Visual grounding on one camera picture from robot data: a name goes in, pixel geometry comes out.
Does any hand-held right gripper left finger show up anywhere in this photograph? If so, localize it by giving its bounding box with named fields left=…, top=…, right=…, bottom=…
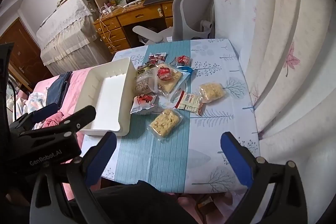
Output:
left=29, top=132, right=118, bottom=224

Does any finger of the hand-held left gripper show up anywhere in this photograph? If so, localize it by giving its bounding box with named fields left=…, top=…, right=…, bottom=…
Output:
left=12, top=103, right=58, bottom=128
left=59, top=105, right=97, bottom=133

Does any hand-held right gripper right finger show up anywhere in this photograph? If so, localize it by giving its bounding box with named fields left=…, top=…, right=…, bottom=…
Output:
left=220, top=132, right=308, bottom=224

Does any white plastic tray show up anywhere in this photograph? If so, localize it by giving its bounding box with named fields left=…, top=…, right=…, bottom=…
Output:
left=74, top=57, right=139, bottom=137

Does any red white cartoon snack packet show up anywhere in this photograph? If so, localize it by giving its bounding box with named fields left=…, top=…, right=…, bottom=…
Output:
left=130, top=93, right=158, bottom=115

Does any yellow puffed snack clear packet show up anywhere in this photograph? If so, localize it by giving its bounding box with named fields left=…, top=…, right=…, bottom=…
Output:
left=199, top=82, right=226, bottom=104
left=150, top=108, right=183, bottom=138

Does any white labelled red stripe packet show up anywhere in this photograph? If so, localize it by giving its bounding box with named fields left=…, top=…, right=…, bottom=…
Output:
left=175, top=91, right=205, bottom=116

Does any large pale blue snack bag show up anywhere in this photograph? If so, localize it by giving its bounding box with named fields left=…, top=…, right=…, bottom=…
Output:
left=169, top=70, right=195, bottom=104

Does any dark cake clear red packet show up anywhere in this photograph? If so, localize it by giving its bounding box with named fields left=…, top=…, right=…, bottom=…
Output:
left=157, top=67, right=176, bottom=82

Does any brown white chocolate packet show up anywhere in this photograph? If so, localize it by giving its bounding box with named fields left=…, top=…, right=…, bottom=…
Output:
left=148, top=53, right=168, bottom=65

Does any beige wafer biscuit packet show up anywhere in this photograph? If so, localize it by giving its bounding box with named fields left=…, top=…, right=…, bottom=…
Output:
left=157, top=63, right=184, bottom=97

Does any red nut candy clear packet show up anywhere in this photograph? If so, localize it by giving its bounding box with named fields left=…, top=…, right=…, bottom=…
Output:
left=175, top=55, right=192, bottom=67

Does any pink garment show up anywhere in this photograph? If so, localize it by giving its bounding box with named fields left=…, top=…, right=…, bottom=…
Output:
left=39, top=111, right=70, bottom=130

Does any white blue patterned cloth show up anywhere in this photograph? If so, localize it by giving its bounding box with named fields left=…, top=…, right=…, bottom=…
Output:
left=22, top=91, right=49, bottom=115

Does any navy blue cloth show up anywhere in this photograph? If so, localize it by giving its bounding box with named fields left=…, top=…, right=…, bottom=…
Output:
left=46, top=71, right=72, bottom=110

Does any pink blanket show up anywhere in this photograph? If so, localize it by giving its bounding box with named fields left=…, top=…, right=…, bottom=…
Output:
left=31, top=67, right=100, bottom=201

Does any tree print tablecloth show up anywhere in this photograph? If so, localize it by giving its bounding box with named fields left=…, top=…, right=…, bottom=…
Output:
left=101, top=38, right=261, bottom=194

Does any brown wooden door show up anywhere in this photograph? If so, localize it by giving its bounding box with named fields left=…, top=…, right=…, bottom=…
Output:
left=0, top=17, right=53, bottom=90

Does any white lace furniture cover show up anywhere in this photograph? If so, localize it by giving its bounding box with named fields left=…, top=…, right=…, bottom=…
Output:
left=36, top=0, right=112, bottom=76

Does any wooden desk with drawers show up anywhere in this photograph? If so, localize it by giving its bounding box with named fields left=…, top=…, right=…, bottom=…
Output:
left=93, top=0, right=179, bottom=54

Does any white leaf print curtain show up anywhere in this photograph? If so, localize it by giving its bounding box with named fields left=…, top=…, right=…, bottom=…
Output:
left=206, top=0, right=336, bottom=188

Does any grey office chair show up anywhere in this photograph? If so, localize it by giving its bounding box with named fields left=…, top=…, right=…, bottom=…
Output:
left=132, top=0, right=216, bottom=45

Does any black cable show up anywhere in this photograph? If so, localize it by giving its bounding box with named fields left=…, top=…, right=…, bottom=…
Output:
left=5, top=77, right=20, bottom=119

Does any white charging cable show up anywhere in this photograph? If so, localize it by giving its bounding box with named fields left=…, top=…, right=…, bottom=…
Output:
left=98, top=4, right=124, bottom=50

